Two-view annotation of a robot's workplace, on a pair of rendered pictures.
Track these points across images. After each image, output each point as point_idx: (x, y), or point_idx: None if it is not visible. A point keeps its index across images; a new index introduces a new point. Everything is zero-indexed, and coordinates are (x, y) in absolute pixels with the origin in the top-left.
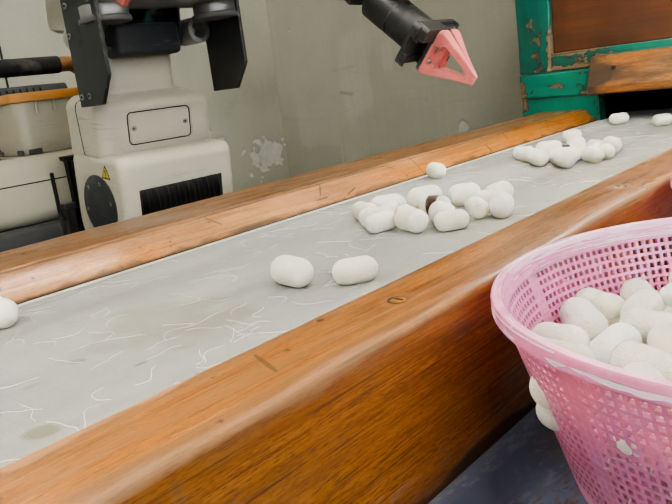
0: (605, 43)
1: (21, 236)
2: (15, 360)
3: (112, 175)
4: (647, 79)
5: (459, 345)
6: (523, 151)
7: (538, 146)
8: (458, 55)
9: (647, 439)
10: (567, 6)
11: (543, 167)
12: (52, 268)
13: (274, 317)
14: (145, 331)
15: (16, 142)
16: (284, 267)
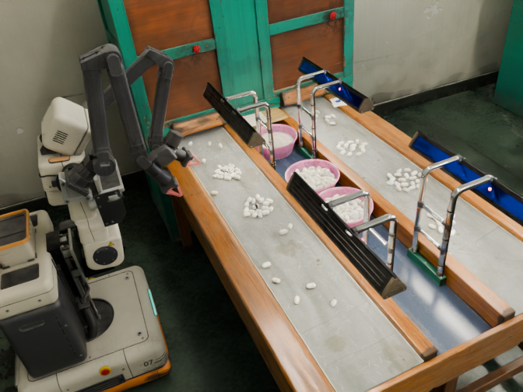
0: (170, 118)
1: (59, 288)
2: (288, 264)
3: (115, 243)
4: (193, 130)
5: None
6: (219, 176)
7: (215, 172)
8: (196, 159)
9: (352, 225)
10: None
11: (231, 180)
12: (246, 257)
13: (297, 238)
14: (289, 250)
15: (26, 257)
16: (285, 232)
